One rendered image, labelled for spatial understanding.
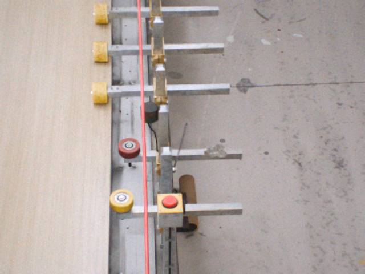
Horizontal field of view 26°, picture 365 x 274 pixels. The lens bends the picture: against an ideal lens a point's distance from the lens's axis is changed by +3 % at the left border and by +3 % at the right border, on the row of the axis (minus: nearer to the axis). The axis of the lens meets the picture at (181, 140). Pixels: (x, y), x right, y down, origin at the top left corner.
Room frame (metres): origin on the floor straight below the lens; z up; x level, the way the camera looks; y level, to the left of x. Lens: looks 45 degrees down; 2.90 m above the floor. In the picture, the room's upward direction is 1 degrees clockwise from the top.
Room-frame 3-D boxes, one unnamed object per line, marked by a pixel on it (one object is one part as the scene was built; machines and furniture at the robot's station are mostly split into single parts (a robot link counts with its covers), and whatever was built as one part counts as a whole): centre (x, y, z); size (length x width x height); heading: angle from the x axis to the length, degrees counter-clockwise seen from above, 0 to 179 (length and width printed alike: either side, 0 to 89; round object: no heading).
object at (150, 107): (1.95, 0.11, 1.02); 0.06 x 0.06 x 0.22; 4
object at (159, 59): (2.47, 0.10, 0.95); 0.14 x 0.06 x 0.05; 4
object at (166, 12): (2.74, 0.10, 0.95); 0.50 x 0.04 x 0.04; 94
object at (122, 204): (1.73, 0.20, 0.85); 0.08 x 0.08 x 0.11
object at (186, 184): (2.46, -0.04, 0.04); 0.30 x 0.08 x 0.08; 4
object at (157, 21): (2.45, 0.10, 0.89); 0.04 x 0.04 x 0.48; 4
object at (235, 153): (2.00, -0.01, 0.84); 0.43 x 0.03 x 0.04; 94
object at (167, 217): (1.44, 0.03, 1.18); 0.07 x 0.07 x 0.08; 4
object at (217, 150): (2.00, -0.13, 0.87); 0.09 x 0.07 x 0.02; 94
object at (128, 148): (1.98, 0.19, 0.85); 0.08 x 0.08 x 0.11
